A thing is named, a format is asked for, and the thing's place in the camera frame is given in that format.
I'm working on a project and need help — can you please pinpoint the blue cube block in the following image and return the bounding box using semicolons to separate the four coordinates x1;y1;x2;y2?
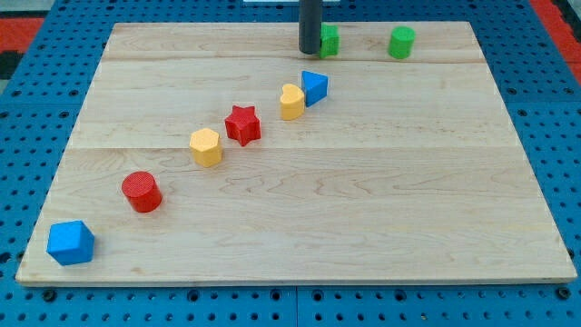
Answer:
46;220;95;266

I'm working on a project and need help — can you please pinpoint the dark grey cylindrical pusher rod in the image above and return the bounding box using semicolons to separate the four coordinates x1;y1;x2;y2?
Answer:
299;0;322;55

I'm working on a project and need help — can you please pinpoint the blue triangle block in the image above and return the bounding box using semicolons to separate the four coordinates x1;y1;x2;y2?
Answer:
301;71;329;107

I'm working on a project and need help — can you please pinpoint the green star block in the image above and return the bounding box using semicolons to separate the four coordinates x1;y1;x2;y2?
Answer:
319;24;340;58

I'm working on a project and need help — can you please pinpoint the yellow heart block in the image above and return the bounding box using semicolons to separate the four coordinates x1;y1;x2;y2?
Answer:
280;84;305;121

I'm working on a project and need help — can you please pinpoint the green cylinder block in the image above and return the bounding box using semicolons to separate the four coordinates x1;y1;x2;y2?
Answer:
388;26;416;59

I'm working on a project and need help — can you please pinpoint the red cylinder block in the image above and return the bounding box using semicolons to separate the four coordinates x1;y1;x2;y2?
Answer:
122;171;162;213

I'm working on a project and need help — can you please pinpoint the light wooden board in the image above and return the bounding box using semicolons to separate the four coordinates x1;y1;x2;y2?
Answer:
16;22;577;287

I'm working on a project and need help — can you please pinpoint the yellow hexagon block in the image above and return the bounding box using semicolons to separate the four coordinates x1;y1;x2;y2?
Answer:
189;128;222;167

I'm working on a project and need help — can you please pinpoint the red star block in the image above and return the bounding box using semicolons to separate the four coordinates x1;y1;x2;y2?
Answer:
224;105;261;146

